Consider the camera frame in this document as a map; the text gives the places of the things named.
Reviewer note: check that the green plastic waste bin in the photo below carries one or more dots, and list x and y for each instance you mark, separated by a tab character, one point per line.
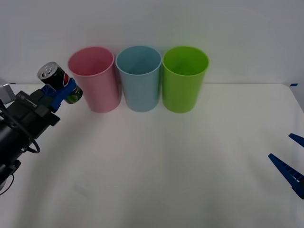
181	93

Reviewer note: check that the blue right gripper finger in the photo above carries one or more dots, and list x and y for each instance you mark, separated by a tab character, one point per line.
288	172
298	139

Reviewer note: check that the small drink can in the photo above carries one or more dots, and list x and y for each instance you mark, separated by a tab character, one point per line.
57	76

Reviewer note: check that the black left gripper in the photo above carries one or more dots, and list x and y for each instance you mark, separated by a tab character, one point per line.
28	111

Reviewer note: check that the pale blue plastic waste bin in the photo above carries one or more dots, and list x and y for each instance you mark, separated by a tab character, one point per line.
141	92

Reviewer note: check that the pink plastic waste bin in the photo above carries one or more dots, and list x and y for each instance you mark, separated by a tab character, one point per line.
99	90

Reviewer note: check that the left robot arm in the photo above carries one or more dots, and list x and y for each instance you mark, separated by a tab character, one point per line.
9	137

